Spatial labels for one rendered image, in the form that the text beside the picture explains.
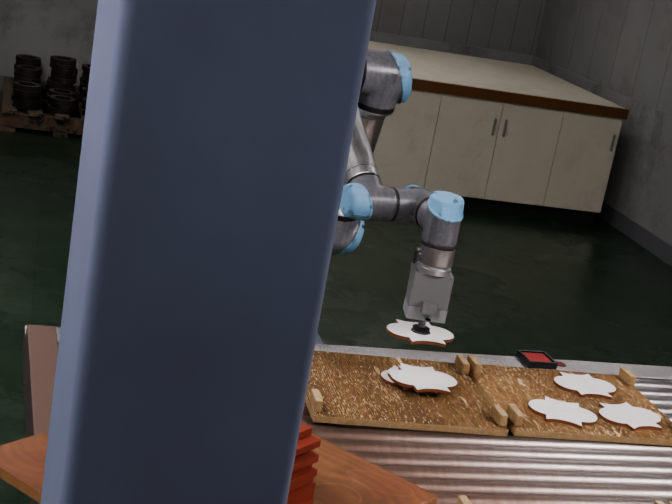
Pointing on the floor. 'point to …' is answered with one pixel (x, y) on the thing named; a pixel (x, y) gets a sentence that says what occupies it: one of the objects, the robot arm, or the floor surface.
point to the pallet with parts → (45, 97)
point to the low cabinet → (499, 137)
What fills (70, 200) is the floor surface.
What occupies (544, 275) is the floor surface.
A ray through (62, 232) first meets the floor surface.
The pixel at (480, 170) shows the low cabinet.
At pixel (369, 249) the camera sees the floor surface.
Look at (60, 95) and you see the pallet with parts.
